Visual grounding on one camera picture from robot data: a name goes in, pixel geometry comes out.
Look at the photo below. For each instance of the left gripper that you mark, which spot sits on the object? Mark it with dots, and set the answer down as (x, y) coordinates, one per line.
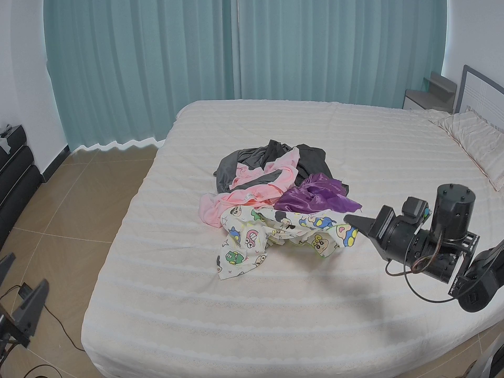
(13, 331)

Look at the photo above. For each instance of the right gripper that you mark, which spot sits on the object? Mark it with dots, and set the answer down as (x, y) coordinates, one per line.
(397, 242)

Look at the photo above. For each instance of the white printed pyjama top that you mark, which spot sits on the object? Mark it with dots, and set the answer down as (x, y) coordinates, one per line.
(244, 246)

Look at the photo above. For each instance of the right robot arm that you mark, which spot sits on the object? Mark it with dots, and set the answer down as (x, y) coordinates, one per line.
(452, 211)

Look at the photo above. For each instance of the bed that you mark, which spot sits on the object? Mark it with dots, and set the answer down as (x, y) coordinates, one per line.
(275, 321)

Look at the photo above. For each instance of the purple garment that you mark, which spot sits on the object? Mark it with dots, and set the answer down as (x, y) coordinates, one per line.
(315, 197)

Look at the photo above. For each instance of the black chest of drawers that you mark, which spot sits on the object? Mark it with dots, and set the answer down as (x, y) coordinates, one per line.
(15, 171)

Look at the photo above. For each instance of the cream striped pillow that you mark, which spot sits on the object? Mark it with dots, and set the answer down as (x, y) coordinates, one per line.
(478, 144)

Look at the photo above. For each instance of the grey bedside table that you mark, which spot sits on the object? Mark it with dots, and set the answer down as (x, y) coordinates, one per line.
(431, 95)

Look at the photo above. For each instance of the pink garment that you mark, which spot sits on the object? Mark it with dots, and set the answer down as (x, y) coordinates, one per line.
(244, 197)

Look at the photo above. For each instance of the dark grey garment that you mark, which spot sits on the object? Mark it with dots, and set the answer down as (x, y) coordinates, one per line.
(252, 160)

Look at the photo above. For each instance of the blue-green curtain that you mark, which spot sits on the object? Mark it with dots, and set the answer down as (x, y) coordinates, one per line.
(334, 41)
(137, 61)

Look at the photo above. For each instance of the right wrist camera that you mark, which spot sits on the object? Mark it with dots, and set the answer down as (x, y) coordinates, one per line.
(415, 209)

